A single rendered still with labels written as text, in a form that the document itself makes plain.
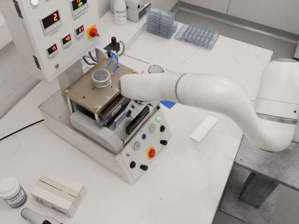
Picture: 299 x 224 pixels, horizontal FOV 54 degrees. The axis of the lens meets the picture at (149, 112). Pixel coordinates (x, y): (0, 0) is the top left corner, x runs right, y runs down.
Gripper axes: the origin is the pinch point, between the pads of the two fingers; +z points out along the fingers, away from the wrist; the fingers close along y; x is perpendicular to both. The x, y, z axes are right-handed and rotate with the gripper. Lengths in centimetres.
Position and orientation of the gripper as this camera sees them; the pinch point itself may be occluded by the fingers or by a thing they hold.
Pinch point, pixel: (131, 113)
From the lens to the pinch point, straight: 123.9
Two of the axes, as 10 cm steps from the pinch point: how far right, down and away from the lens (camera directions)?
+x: -7.6, -6.4, 0.5
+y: 5.7, -6.3, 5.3
